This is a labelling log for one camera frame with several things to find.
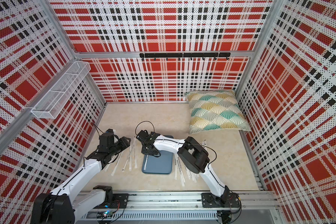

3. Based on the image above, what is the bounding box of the blue storage box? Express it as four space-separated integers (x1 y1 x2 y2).
141 151 174 175

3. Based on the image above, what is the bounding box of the white wrapped straw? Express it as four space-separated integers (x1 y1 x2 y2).
122 142 134 172
111 152 123 176
174 156 178 180
184 166 191 179
177 157 185 187

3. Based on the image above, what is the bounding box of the geometric patterned cushion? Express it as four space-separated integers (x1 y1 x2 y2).
185 90 251 134

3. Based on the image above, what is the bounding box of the black hook rail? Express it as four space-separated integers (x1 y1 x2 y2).
139 52 231 59

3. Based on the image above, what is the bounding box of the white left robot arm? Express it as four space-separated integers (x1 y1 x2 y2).
30 129 131 224

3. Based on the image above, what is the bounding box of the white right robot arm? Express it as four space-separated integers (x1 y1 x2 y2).
136 130 232 203

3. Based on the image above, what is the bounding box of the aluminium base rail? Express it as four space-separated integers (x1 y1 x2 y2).
73 190 284 224

